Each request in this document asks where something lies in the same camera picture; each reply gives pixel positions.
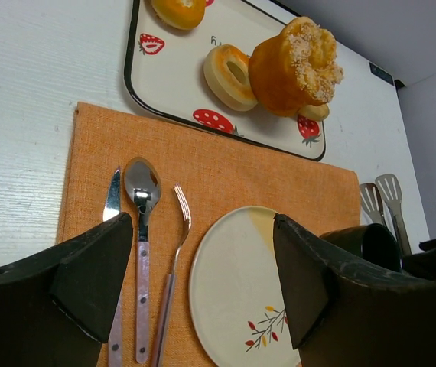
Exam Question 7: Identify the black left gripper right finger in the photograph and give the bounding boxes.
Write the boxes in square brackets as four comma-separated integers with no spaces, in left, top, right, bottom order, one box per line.
[273,214,436,366]

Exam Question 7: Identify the pink handled steel fork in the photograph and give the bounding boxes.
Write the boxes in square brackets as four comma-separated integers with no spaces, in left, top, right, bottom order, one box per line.
[150,183,192,366]

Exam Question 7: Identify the white strawberry print tray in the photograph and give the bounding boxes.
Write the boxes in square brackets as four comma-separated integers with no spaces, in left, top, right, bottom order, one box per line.
[124,0,326,161]

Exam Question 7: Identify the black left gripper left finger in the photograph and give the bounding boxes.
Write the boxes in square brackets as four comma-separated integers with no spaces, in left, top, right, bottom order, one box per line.
[0,213,133,366]

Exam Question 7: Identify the steel serving tongs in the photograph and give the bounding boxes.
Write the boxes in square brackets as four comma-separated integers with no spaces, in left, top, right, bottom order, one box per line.
[359,174,412,256]

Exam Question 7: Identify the pale ring bagel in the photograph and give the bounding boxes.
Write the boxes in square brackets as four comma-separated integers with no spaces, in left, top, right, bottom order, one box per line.
[203,44,258,112]

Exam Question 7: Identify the oval brown bread roll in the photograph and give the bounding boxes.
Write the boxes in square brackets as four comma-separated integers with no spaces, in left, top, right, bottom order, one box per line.
[298,104,330,122]

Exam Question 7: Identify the tall coconut topped bread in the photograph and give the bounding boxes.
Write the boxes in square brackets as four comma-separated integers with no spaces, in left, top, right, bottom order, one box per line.
[249,16,343,117]

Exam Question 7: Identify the right corner table label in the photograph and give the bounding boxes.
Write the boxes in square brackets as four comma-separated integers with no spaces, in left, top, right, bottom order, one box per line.
[369,62,394,86]

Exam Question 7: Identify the orange fabric placemat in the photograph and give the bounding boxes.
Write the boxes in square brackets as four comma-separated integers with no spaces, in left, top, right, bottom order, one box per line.
[57,102,360,366]

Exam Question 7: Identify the dark green mug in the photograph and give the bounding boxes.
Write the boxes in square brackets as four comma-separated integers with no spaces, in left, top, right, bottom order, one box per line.
[320,223,402,272]

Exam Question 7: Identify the pink handled steel spoon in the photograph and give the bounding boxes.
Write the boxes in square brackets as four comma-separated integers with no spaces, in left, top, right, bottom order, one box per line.
[124,158,161,364]

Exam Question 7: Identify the white ceramic leaf plate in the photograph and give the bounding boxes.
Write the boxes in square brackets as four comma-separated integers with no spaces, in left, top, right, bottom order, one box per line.
[189,206,300,366]

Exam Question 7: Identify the pink handled table knife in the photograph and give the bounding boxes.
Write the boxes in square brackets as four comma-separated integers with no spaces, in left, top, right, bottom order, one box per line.
[102,167,122,367]

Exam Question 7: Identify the orange glazed donut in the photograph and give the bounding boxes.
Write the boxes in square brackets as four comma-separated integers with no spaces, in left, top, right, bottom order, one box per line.
[151,0,206,31]

